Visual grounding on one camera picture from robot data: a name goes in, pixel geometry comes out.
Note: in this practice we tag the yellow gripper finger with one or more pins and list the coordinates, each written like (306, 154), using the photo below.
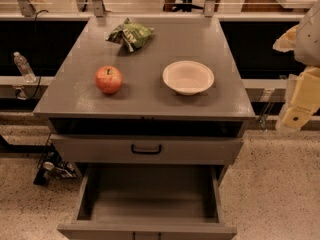
(286, 42)
(302, 100)

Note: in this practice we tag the red apple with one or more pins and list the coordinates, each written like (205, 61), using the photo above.
(108, 79)

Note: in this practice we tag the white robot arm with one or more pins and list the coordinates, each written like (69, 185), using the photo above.
(307, 43)

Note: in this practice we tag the grey drawer cabinet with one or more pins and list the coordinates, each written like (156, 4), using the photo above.
(144, 105)

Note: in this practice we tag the closed top grey drawer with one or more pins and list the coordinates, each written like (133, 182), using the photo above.
(175, 150)

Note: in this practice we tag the open middle grey drawer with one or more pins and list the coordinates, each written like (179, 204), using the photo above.
(148, 202)

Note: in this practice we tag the white paper bowl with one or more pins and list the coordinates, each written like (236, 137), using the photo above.
(188, 77)

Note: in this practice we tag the green chip bag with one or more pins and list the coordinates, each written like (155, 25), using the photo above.
(132, 35)

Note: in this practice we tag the clear plastic water bottle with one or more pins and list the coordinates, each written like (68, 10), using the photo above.
(24, 68)

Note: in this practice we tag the metal clamp on rail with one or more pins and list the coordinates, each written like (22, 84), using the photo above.
(265, 98)

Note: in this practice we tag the black drawer handle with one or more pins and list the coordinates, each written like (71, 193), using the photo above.
(145, 150)

